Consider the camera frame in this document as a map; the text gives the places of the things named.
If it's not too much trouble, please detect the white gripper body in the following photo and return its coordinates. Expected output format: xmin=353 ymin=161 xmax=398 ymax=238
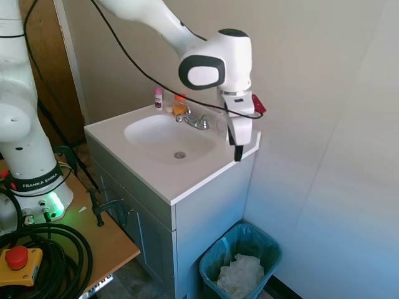
xmin=221 ymin=89 xmax=255 ymax=147

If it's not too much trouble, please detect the blue plastic bin liner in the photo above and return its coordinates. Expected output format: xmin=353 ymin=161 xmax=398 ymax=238
xmin=199 ymin=222 xmax=283 ymax=299

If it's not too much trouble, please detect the dark trash bin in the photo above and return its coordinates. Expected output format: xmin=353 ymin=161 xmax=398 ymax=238
xmin=199 ymin=222 xmax=283 ymax=299

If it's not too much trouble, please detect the white crumpled tissue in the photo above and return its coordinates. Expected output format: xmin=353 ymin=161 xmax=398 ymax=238
xmin=216 ymin=252 xmax=266 ymax=298

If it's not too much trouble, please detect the chrome faucet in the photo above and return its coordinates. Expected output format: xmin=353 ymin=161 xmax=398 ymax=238
xmin=174 ymin=105 xmax=210 ymax=131

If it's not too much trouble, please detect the orange soap bottle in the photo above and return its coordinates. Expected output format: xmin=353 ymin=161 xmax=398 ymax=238
xmin=173 ymin=93 xmax=188 ymax=117

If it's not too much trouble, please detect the grey vanity cabinet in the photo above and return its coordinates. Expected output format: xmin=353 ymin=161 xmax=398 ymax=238
xmin=89 ymin=152 xmax=256 ymax=299

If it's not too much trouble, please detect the white bottle with pink cap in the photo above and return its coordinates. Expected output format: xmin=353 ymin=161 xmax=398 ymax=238
xmin=153 ymin=87 xmax=165 ymax=111

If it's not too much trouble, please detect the white sink vanity top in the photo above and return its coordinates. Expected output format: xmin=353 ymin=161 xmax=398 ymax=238
xmin=84 ymin=104 xmax=262 ymax=206

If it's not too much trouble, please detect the black metal clamp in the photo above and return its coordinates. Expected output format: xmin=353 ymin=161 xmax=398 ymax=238
xmin=87 ymin=186 xmax=135 ymax=228

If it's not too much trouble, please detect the wooden table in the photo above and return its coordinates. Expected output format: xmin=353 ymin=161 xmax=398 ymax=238
xmin=0 ymin=149 xmax=141 ymax=299

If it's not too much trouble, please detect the brown wooden door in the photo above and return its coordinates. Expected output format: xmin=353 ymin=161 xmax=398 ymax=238
xmin=18 ymin=0 xmax=87 ymax=147

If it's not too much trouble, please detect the yellow emergency stop box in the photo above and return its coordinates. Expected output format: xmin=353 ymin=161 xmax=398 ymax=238
xmin=0 ymin=245 xmax=44 ymax=287

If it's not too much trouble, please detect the thin black camera cable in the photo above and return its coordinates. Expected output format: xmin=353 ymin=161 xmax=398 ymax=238
xmin=90 ymin=0 xmax=266 ymax=121

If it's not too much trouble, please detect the red wrist camera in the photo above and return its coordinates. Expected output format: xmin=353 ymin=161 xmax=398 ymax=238
xmin=251 ymin=93 xmax=268 ymax=115

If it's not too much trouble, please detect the white door frame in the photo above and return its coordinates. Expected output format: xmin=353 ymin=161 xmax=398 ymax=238
xmin=53 ymin=0 xmax=90 ymax=126

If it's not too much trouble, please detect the coiled black cable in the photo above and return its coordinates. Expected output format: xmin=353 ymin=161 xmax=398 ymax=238
xmin=0 ymin=224 xmax=94 ymax=299

